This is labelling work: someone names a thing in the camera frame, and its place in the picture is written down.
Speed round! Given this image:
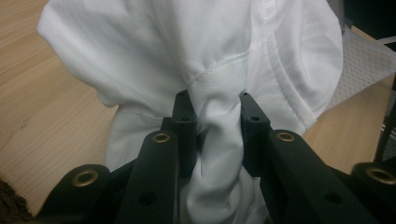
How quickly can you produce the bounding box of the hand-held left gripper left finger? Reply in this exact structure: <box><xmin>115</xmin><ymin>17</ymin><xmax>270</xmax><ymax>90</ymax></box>
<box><xmin>114</xmin><ymin>89</ymin><xmax>198</xmax><ymax>224</ymax></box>

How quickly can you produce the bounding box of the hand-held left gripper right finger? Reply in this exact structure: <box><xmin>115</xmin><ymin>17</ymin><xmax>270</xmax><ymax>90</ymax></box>
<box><xmin>238</xmin><ymin>91</ymin><xmax>379</xmax><ymax>224</ymax></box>

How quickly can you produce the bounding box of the white garment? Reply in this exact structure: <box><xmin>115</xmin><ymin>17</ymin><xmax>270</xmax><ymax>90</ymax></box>
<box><xmin>35</xmin><ymin>0</ymin><xmax>345</xmax><ymax>224</ymax></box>

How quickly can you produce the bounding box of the white mesh laundry bag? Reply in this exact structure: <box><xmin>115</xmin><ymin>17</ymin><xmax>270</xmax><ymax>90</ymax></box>
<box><xmin>325</xmin><ymin>26</ymin><xmax>396</xmax><ymax>110</ymax></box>

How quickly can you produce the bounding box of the brown wicker basket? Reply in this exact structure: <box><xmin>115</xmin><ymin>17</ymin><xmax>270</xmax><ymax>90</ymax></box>
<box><xmin>0</xmin><ymin>178</ymin><xmax>34</xmax><ymax>224</ymax></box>

